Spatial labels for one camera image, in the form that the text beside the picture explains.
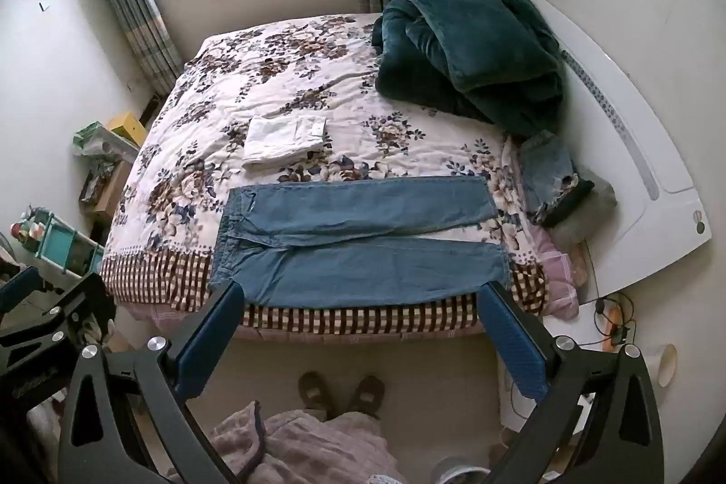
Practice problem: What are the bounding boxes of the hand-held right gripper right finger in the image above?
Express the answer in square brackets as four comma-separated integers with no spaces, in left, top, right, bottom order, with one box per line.
[478,281,664,484]

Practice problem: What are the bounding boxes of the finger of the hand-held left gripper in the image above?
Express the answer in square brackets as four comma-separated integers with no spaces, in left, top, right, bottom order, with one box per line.
[0,273,117,366]
[0,265,43,318]

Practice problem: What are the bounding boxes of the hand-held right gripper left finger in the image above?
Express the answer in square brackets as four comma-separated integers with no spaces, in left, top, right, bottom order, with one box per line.
[57,281,246,484]

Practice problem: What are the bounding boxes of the blue denim pants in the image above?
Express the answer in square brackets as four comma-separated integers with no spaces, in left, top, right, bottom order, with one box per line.
[209,176,511,306]

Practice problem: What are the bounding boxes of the white folded pants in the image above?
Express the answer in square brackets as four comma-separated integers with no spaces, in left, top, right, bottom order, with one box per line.
[243,114,330,170]

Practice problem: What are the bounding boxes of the teal storage cart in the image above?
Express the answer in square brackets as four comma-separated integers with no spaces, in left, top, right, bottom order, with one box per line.
[11,206,106,288]

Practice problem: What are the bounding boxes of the pink checked bed sheet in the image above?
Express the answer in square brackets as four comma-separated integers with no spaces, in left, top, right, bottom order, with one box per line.
[116,229,579,343]

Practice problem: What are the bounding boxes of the orange power strip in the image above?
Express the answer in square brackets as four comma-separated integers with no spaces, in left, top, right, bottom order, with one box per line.
[601,299,635,349]

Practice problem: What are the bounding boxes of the cardboard box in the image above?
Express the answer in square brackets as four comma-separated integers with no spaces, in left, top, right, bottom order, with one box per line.
[79,161,134,223]

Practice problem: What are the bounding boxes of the tape roll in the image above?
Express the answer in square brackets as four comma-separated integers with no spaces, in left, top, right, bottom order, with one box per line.
[431,455,491,484]

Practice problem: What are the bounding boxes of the grey cloth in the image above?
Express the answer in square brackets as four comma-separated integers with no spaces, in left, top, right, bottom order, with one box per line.
[547,178,619,247]

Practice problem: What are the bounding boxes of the paper cup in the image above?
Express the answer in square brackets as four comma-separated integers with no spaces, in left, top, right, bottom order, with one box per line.
[643,344,678,388]

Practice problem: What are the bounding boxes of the person's pink fleece robe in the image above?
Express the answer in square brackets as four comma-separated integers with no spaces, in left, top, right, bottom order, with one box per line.
[167,401,406,484]

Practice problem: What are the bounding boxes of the black cloth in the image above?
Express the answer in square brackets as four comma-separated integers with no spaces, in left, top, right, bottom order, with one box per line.
[536,178,596,227]

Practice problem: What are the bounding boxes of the green white plastic bag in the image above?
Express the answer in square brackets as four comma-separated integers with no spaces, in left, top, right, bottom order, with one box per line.
[73,121,140,173]

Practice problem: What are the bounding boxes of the small folded denim garment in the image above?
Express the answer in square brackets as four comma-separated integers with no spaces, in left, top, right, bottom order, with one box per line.
[519,131,579,227]

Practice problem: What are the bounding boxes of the yellow box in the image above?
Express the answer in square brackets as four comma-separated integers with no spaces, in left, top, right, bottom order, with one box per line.
[108,112,145,147]

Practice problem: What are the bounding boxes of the white headboard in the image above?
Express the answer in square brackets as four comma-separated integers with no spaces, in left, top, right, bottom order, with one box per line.
[482,0,712,303]

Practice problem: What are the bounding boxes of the floral checked bedspread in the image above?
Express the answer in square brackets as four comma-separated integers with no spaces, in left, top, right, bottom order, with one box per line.
[99,13,548,343]

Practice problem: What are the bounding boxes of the teal plush blanket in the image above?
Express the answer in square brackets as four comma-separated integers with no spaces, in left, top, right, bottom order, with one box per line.
[371,0,568,139]

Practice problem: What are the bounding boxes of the black cable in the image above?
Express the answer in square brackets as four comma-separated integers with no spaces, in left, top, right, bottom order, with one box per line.
[593,291,639,349]

